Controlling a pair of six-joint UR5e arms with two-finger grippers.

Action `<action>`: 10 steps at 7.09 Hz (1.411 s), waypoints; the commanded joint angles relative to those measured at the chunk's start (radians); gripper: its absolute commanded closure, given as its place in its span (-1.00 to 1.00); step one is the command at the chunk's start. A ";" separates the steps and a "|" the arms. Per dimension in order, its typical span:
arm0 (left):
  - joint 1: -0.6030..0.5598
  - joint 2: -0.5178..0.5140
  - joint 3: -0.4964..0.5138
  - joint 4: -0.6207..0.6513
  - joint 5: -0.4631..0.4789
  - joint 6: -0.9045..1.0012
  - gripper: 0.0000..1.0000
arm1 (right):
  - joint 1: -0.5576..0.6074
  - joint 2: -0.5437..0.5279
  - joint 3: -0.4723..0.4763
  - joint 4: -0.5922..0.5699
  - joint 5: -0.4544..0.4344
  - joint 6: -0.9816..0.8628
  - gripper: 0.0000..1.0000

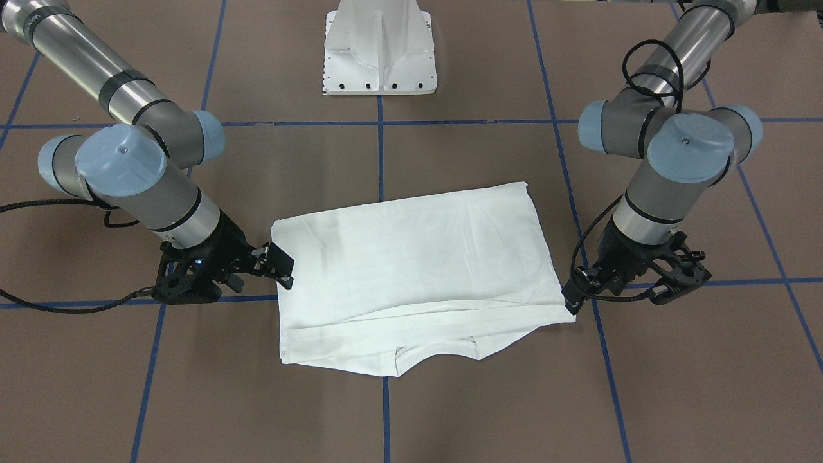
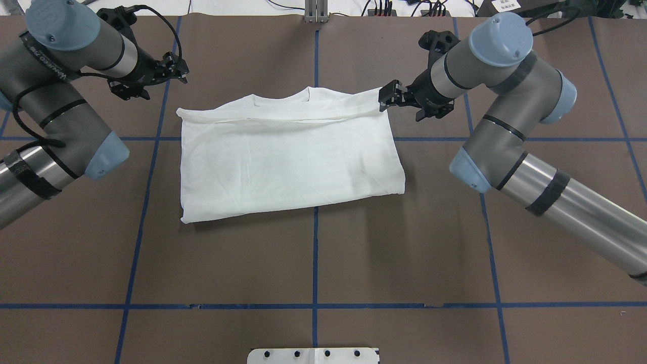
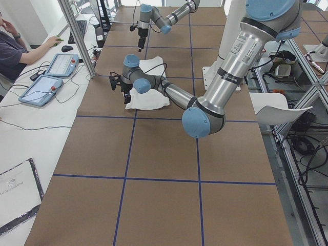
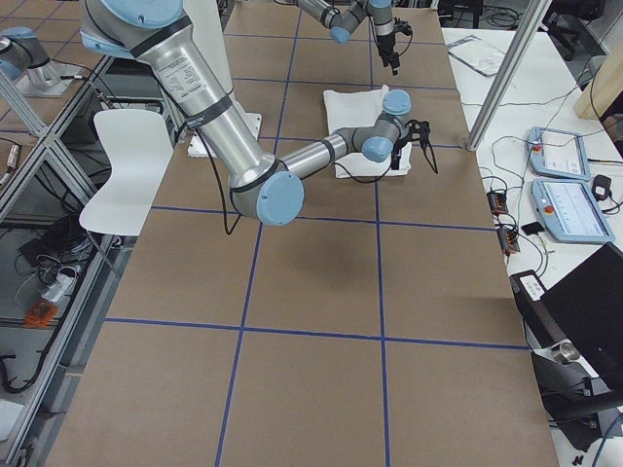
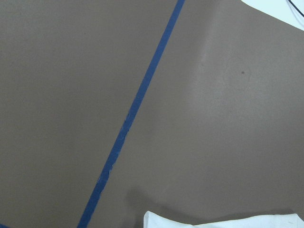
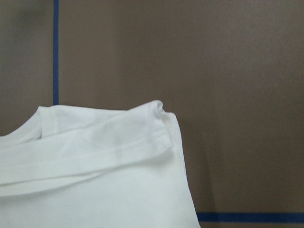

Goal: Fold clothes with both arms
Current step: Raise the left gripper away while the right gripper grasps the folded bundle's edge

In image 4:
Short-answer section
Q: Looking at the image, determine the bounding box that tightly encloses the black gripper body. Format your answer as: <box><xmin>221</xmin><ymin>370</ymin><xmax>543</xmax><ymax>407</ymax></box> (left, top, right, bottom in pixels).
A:
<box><xmin>376</xmin><ymin>32</ymin><xmax>400</xmax><ymax>66</ymax></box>
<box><xmin>391</xmin><ymin>124</ymin><xmax>414</xmax><ymax>159</ymax></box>

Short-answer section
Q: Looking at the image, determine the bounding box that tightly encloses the white long-sleeve printed shirt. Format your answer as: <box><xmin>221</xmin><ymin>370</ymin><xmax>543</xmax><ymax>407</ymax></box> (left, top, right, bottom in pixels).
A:
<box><xmin>323</xmin><ymin>85</ymin><xmax>412</xmax><ymax>179</ymax></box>

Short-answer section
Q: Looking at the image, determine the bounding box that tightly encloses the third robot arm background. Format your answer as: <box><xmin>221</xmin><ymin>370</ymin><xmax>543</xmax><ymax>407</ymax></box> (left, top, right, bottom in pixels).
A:
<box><xmin>1</xmin><ymin>26</ymin><xmax>50</xmax><ymax>81</ymax></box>

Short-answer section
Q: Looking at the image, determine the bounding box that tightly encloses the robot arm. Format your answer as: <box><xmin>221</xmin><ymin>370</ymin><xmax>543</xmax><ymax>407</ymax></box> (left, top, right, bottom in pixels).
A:
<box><xmin>81</xmin><ymin>1</ymin><xmax>415</xmax><ymax>226</ymax></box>
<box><xmin>293</xmin><ymin>0</ymin><xmax>413</xmax><ymax>76</ymax></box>

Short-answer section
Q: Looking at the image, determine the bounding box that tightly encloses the blue teach pendant far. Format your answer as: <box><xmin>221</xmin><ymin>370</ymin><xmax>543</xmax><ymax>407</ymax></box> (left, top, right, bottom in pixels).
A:
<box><xmin>527</xmin><ymin>126</ymin><xmax>591</xmax><ymax>182</ymax></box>

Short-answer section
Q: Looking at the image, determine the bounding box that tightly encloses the blue teach pendant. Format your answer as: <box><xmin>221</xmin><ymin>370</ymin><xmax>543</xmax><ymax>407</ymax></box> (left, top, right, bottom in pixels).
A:
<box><xmin>531</xmin><ymin>179</ymin><xmax>615</xmax><ymax>244</ymax></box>
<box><xmin>527</xmin><ymin>126</ymin><xmax>591</xmax><ymax>182</ymax></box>

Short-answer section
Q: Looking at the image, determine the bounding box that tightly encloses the blue teach pendant near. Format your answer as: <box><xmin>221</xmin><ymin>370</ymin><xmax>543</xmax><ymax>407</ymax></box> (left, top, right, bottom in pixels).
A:
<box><xmin>531</xmin><ymin>179</ymin><xmax>615</xmax><ymax>244</ymax></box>

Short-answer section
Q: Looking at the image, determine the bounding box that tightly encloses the black laptop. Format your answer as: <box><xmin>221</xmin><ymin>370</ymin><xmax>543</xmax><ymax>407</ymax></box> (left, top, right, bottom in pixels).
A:
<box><xmin>509</xmin><ymin>242</ymin><xmax>622</xmax><ymax>389</ymax></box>

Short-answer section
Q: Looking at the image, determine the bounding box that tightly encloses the white plastic chair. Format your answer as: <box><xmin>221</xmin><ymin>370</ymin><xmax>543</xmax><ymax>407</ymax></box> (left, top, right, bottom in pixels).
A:
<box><xmin>79</xmin><ymin>108</ymin><xmax>173</xmax><ymax>236</ymax></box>

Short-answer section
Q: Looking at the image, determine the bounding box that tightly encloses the white power strip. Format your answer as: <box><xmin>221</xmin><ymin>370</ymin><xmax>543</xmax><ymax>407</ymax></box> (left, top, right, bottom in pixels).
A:
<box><xmin>41</xmin><ymin>271</ymin><xmax>76</xmax><ymax>303</ymax></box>

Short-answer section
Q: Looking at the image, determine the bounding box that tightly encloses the orange box on floor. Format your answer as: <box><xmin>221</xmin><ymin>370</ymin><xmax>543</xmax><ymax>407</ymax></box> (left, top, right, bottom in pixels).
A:
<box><xmin>24</xmin><ymin>300</ymin><xmax>58</xmax><ymax>328</ymax></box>

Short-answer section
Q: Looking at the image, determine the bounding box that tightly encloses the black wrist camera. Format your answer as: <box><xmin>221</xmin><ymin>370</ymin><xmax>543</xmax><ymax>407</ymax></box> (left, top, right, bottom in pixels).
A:
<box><xmin>393</xmin><ymin>18</ymin><xmax>413</xmax><ymax>37</ymax></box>
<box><xmin>408</xmin><ymin>119</ymin><xmax>430</xmax><ymax>147</ymax></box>

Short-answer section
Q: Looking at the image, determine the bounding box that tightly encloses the aluminium frame post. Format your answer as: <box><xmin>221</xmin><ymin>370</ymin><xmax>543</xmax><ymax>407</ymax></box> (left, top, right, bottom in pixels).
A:
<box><xmin>465</xmin><ymin>0</ymin><xmax>552</xmax><ymax>152</ymax></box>

